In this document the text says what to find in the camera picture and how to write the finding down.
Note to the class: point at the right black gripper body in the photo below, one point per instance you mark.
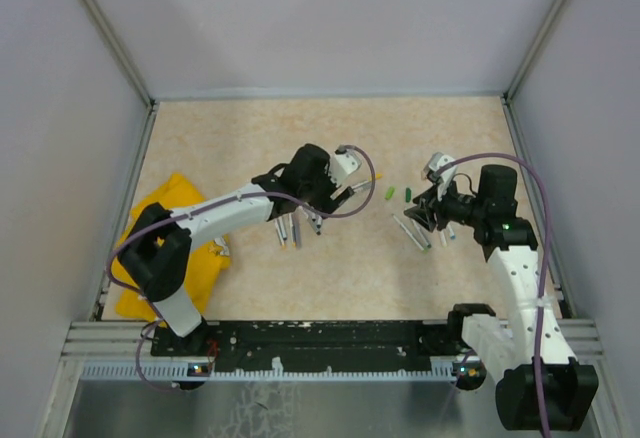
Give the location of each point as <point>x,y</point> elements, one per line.
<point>453,207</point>

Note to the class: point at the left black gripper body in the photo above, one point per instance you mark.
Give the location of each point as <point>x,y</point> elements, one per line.
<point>320,194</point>

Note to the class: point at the light blue marker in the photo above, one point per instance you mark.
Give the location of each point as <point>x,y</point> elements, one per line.
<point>447,234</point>

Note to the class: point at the green end marker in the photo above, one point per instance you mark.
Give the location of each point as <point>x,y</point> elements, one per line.
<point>423,236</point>

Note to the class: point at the grey cap marker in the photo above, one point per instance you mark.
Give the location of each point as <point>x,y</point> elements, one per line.
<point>406,230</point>

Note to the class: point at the yellow cap white marker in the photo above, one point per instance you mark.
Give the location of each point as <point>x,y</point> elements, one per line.
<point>364,185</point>

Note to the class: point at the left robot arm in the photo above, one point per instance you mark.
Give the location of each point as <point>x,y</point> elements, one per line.
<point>156,252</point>

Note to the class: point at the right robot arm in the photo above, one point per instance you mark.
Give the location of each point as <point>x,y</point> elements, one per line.
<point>539,382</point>

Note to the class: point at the blue cap long marker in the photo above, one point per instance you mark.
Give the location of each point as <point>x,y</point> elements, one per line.
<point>314,220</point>

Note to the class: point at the yellow marker left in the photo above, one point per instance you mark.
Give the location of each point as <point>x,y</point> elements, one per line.
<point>281,233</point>

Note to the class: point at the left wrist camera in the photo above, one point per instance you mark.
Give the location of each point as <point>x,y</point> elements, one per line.
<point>343,163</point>

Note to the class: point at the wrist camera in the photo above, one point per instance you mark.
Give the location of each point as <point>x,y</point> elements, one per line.
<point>343,163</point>
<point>439,170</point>

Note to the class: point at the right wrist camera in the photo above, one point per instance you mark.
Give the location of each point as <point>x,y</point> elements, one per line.
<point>439,170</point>

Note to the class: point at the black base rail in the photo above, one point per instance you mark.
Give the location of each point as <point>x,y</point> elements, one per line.
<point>316,346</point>

